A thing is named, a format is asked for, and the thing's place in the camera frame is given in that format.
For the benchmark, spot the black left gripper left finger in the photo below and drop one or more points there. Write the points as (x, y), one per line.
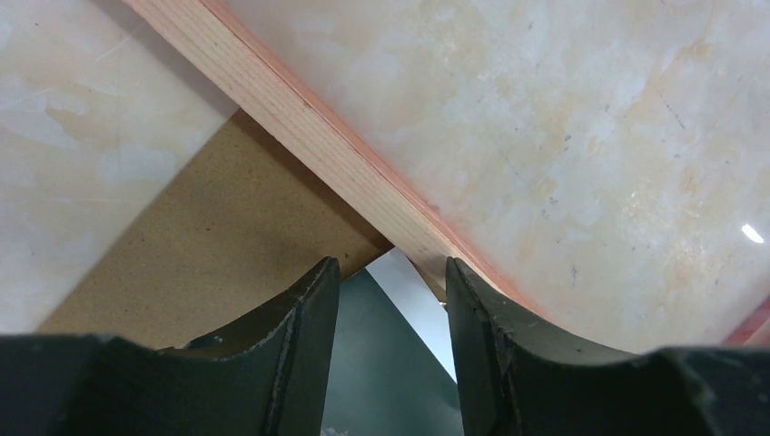
(265, 373)

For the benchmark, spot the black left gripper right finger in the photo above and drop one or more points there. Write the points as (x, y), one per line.
(519, 374)

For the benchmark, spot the sunset landscape photo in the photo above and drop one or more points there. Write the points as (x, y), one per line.
(392, 370)

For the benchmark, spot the brown fibreboard backing board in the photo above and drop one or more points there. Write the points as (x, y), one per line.
(241, 222)

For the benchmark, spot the red wooden picture frame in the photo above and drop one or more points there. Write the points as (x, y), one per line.
(603, 163)

